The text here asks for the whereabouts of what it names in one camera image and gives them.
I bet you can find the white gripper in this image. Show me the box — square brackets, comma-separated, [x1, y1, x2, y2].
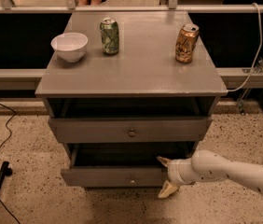
[157, 156, 197, 199]

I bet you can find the grey drawer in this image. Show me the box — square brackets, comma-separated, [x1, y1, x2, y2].
[60, 142, 198, 189]
[48, 117, 212, 143]

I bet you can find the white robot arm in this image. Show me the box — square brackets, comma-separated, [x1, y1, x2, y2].
[158, 150, 263, 198]

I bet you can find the grey top drawer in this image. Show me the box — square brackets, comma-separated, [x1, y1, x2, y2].
[48, 117, 212, 143]

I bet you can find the orange soda can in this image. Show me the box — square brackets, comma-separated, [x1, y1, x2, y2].
[175, 23, 200, 63]

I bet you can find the green soda can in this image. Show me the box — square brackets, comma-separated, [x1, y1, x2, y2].
[100, 18, 119, 55]

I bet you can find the white ceramic bowl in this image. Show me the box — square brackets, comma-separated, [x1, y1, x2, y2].
[50, 33, 89, 63]

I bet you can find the black cable on floor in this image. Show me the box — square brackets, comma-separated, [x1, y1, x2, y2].
[0, 89, 18, 159]

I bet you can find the white cable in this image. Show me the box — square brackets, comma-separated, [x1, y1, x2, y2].
[227, 2, 263, 93]

